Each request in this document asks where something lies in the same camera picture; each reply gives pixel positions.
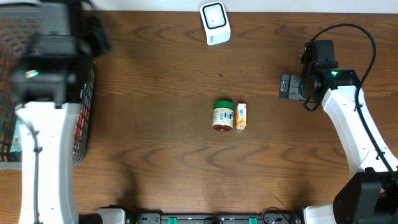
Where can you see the grey plastic mesh basket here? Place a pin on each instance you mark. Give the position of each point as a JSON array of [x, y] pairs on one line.
[[18, 22]]

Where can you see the green lid jar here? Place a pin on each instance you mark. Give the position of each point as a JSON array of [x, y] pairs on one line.
[[223, 115]]

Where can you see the light green wipes pack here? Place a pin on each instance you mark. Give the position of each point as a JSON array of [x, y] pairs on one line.
[[16, 141]]

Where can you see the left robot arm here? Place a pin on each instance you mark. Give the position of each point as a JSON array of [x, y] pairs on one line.
[[49, 78]]

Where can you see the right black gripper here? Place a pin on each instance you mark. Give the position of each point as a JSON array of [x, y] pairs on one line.
[[293, 93]]

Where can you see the small orange box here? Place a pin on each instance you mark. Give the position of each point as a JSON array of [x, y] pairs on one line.
[[241, 116]]

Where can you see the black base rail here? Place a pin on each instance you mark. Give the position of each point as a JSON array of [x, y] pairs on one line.
[[270, 217]]

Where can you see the white barcode scanner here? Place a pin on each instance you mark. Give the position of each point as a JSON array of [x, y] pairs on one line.
[[215, 23]]

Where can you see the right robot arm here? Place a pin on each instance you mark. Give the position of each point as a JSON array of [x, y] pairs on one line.
[[370, 196]]

